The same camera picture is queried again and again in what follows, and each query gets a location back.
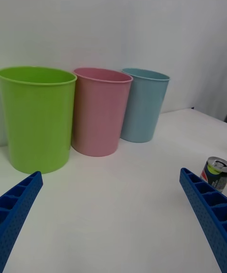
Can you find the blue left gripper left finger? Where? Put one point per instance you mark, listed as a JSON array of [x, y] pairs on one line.
[[16, 209]]

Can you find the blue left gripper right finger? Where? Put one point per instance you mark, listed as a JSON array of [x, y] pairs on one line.
[[208, 209]]

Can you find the dark drink can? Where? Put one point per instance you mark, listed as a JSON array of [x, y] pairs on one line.
[[216, 176]]

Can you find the green plastic waste bin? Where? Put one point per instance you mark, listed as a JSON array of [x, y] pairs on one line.
[[37, 126]]

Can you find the pale blue plastic waste bin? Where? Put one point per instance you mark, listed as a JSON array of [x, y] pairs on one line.
[[144, 110]]

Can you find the pink plastic waste bin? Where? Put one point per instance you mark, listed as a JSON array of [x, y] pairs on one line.
[[99, 117]]

